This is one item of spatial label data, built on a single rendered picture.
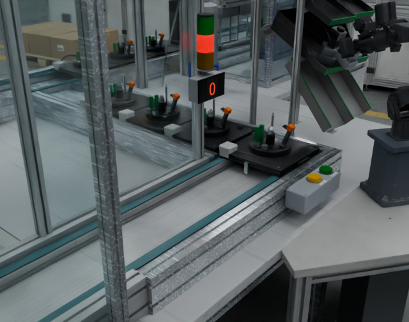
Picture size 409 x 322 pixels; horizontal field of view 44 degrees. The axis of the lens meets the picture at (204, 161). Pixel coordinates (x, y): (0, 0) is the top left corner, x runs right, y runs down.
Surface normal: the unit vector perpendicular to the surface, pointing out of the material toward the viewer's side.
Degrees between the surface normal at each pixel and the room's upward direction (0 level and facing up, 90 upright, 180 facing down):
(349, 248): 0
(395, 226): 0
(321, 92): 45
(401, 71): 90
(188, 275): 90
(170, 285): 90
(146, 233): 0
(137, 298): 90
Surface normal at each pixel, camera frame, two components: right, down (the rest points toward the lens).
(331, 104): 0.45, -0.40
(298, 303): 0.22, 0.42
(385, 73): -0.54, 0.36
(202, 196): 0.00, -0.90
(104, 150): 0.76, 0.28
